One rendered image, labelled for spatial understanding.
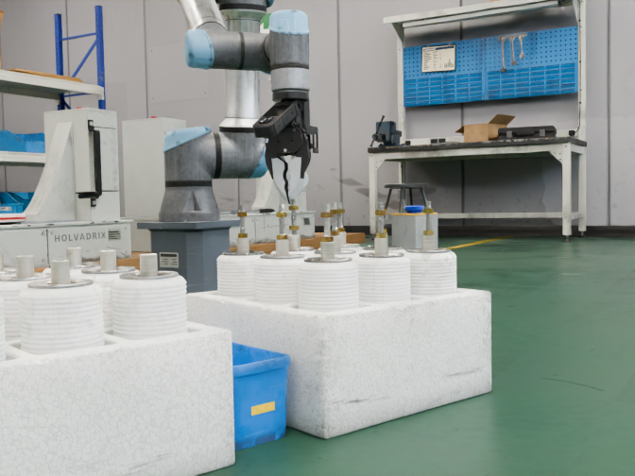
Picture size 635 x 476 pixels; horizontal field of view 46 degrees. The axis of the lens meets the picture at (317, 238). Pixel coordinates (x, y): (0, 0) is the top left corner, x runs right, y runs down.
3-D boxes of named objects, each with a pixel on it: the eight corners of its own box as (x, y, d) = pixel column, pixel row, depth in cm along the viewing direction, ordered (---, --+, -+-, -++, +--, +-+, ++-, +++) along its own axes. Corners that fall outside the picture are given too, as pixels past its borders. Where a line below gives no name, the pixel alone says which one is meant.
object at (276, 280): (245, 365, 125) (242, 259, 125) (280, 354, 133) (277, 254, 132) (290, 371, 120) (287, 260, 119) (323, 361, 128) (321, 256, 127)
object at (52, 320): (12, 433, 91) (6, 285, 90) (87, 416, 97) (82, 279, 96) (42, 451, 84) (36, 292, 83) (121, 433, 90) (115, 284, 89)
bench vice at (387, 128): (387, 149, 624) (386, 120, 623) (406, 148, 615) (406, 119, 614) (366, 147, 588) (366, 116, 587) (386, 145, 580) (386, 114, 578)
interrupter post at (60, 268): (47, 287, 90) (46, 260, 90) (66, 285, 91) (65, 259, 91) (55, 289, 88) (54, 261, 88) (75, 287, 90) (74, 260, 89)
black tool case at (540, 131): (503, 144, 601) (503, 131, 600) (557, 141, 586) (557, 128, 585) (496, 141, 569) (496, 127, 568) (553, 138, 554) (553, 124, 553)
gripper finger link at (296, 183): (314, 203, 146) (313, 156, 146) (301, 204, 141) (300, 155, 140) (300, 203, 147) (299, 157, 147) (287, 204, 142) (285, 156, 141)
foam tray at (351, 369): (188, 390, 137) (185, 293, 136) (345, 358, 162) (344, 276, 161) (325, 440, 107) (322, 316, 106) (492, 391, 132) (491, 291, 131)
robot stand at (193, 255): (139, 344, 183) (135, 222, 182) (187, 331, 199) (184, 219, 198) (198, 349, 174) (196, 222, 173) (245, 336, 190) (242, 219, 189)
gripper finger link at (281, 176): (300, 203, 147) (299, 157, 147) (287, 204, 142) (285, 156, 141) (285, 204, 148) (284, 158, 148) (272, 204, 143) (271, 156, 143)
